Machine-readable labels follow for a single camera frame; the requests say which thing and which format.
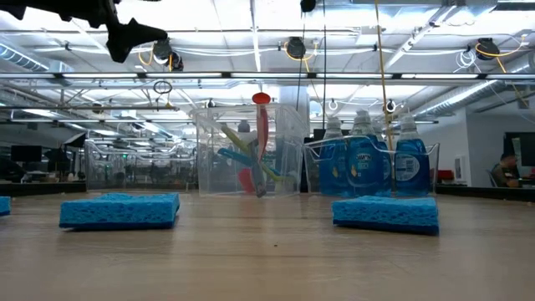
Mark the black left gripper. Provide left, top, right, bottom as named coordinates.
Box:
left=58, top=0, right=169, bottom=64

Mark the yellow-green dish brush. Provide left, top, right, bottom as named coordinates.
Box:
left=219, top=124, right=294, bottom=184

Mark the blue dish brush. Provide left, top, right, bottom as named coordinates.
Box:
left=216, top=147, right=282, bottom=177

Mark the red toothbrush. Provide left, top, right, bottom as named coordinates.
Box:
left=237, top=91, right=273, bottom=196

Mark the grey dish brush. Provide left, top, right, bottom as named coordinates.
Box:
left=248, top=140, right=268, bottom=199

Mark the deep clear plastic bin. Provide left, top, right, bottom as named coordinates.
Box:
left=190, top=102, right=311, bottom=198

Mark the black monitor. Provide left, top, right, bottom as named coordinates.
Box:
left=503, top=131, right=535, bottom=176

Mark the black ceiling cable reel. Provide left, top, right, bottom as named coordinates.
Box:
left=285, top=36, right=308, bottom=60
left=475, top=37, right=502, bottom=58
left=150, top=36, right=185, bottom=72

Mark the silver air duct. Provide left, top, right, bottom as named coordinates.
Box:
left=0, top=43, right=74, bottom=73

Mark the black hanging cable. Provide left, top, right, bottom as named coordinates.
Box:
left=321, top=0, right=328, bottom=130

